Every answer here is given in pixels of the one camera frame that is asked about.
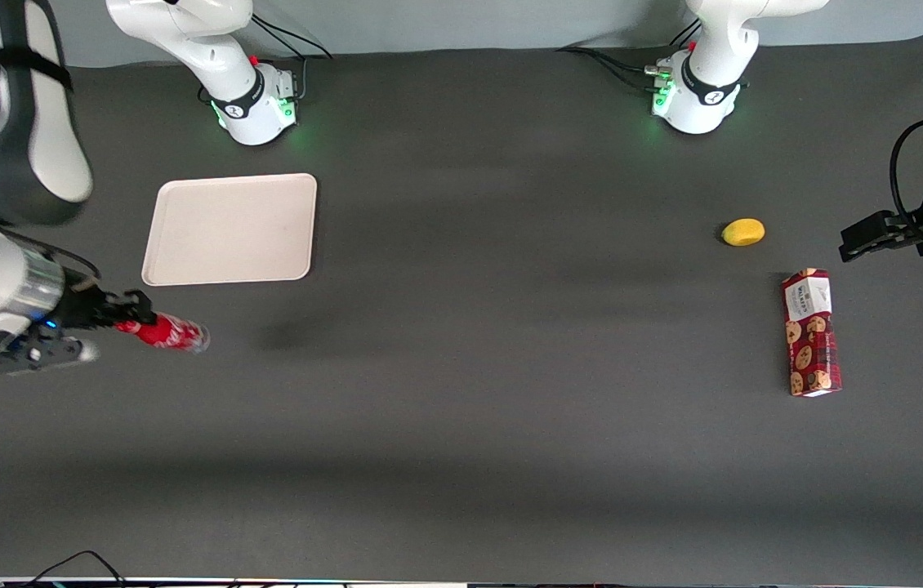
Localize black right arm base cables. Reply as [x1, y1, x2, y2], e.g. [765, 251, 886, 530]
[198, 14, 334, 105]

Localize black cable at table edge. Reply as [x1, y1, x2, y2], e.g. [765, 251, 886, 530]
[20, 550, 128, 588]

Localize black left arm base cables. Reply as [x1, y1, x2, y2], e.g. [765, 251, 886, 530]
[555, 18, 704, 96]

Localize yellow lemon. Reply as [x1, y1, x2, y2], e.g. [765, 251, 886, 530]
[721, 218, 766, 247]

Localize black right arm wrist cable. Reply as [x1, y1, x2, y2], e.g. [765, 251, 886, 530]
[0, 225, 101, 283]

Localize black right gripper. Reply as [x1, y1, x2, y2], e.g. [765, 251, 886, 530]
[47, 277, 157, 332]

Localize beige plastic tray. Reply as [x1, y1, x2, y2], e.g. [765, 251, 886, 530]
[141, 172, 319, 287]

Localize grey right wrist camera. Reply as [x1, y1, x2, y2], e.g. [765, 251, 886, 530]
[0, 334, 101, 374]

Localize red cookie box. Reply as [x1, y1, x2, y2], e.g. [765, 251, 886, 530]
[782, 268, 844, 399]

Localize red coke bottle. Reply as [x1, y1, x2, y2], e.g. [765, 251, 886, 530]
[114, 312, 211, 354]

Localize black arm base cables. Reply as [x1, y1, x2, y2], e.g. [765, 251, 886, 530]
[555, 18, 704, 96]
[198, 14, 334, 105]

